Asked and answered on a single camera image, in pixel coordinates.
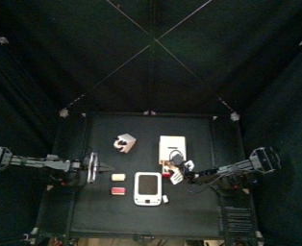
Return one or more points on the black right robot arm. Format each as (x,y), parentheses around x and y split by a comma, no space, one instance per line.
(241,166)

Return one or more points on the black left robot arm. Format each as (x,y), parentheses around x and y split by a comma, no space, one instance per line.
(37,161)

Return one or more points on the small red toy piece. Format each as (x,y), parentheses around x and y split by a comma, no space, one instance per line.
(165,175)

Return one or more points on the pale yellow sushi piece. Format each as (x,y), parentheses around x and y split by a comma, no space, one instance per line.
(117,177)

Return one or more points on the small wooden toy piece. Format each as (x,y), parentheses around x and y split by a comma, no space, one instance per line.
(165,166)

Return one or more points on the red sushi piece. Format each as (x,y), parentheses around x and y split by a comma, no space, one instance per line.
(117,191)

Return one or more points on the white flat box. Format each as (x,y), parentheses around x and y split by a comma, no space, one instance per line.
(172,146)

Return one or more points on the small white block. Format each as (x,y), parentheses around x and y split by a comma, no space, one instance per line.
(165,199)

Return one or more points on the white toy tablet dark screen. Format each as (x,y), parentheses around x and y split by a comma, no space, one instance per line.
(148,188)

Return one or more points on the white pink toy cube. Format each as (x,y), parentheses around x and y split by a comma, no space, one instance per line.
(125,142)

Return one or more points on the table edge clamp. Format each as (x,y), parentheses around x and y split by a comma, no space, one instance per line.
(29,236)
(141,237)

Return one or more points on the black cloth backdrop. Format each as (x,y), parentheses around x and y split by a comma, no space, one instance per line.
(70,64)

